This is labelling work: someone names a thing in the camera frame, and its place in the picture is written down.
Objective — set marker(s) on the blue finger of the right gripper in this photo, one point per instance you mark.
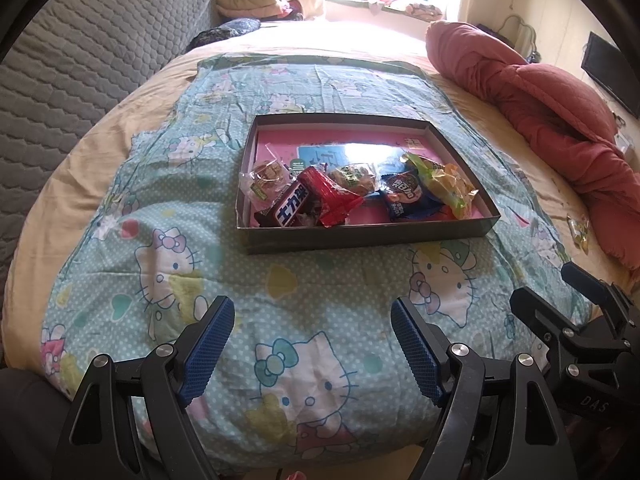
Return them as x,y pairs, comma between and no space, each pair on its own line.
552,328

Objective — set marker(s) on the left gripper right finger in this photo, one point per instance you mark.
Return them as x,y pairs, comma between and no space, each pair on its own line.
424,346

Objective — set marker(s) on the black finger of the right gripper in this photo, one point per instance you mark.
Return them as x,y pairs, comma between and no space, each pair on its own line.
590,282

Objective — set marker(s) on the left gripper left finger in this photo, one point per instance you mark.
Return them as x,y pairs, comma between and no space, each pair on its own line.
199,347

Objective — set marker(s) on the orange cat snack packet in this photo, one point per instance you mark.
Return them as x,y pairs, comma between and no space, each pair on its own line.
458,185

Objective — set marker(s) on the blue Oreo packet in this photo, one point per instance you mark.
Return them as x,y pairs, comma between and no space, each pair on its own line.
406,198

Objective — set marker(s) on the green milk knot packet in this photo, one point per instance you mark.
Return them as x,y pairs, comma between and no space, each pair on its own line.
430,174

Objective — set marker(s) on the red snack packet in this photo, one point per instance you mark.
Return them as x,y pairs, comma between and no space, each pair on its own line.
336,202

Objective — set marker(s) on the round pizza biscuit packet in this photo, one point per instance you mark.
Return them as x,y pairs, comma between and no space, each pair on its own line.
264,183

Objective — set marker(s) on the black Snickers bar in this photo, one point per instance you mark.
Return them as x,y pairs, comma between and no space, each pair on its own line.
286,208

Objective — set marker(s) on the brown pastry clear packet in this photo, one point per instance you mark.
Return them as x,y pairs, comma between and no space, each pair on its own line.
359,178

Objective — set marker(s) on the small candies on bed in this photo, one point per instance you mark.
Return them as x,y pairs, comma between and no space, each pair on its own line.
579,232

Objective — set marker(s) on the Hello Kitty teal blanket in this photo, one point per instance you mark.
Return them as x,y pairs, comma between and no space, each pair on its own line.
312,370

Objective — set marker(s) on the red quilted comforter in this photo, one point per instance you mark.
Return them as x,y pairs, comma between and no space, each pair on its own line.
562,119

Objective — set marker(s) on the pink book with blue title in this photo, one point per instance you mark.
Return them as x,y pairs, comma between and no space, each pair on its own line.
333,146

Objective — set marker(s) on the dark shallow cardboard box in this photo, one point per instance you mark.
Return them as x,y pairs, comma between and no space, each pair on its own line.
369,224

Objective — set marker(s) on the dark blue patterned cloth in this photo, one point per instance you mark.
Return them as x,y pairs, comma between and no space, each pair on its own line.
231,29

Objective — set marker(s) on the grey quilted headboard cover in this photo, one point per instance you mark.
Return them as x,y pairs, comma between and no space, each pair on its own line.
73,63

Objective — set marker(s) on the black wall television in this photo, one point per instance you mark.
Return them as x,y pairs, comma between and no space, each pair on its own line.
606,65

